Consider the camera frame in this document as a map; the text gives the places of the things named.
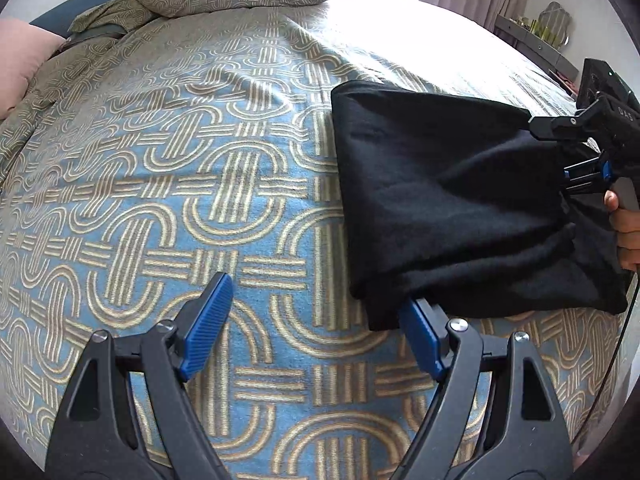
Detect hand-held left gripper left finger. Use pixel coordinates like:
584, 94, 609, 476
45, 272, 236, 480

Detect pink pillow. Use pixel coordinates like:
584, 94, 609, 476
0, 18, 67, 121

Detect blue headboard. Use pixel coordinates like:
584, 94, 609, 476
29, 0, 139, 41

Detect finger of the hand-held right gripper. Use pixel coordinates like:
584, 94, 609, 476
562, 158, 613, 194
528, 100, 609, 143

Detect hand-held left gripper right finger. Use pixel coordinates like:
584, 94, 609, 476
387, 298, 573, 480

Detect dark pillow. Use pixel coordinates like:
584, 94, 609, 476
64, 26, 127, 45

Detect bed with patterned sheet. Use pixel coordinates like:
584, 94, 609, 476
0, 0, 633, 480

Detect yellow-green bottles on desk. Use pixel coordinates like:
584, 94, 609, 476
520, 17, 556, 43

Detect person's right hand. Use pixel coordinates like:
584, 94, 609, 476
604, 190, 640, 272

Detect black pants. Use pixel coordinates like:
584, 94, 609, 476
331, 80, 630, 332

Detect wavy-edged mirror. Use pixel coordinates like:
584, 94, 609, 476
537, 1, 572, 52

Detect black cable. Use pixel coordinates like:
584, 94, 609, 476
570, 270, 640, 461

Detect grey dressing desk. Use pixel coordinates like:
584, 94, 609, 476
494, 14, 582, 96

